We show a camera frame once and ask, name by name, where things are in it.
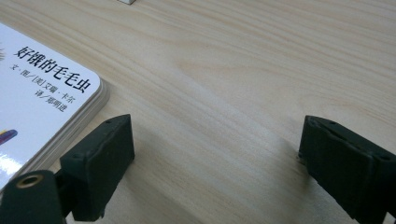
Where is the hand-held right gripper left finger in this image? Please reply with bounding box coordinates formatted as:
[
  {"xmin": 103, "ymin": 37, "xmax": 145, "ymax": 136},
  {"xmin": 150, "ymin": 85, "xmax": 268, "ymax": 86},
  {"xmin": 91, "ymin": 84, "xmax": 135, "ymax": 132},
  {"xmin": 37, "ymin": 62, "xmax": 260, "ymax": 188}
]
[{"xmin": 59, "ymin": 114, "xmax": 135, "ymax": 222}]

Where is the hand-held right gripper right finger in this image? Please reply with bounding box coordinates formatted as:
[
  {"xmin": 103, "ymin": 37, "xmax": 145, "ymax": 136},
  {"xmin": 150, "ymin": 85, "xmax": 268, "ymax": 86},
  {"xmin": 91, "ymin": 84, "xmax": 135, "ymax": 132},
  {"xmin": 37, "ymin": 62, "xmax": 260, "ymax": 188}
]
[{"xmin": 298, "ymin": 115, "xmax": 396, "ymax": 224}]

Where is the white board book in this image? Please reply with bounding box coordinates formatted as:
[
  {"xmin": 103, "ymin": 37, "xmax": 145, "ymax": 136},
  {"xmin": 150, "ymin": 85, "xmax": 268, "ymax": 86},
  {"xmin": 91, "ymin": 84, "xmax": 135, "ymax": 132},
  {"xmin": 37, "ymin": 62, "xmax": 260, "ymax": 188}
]
[{"xmin": 0, "ymin": 21, "xmax": 110, "ymax": 192}]

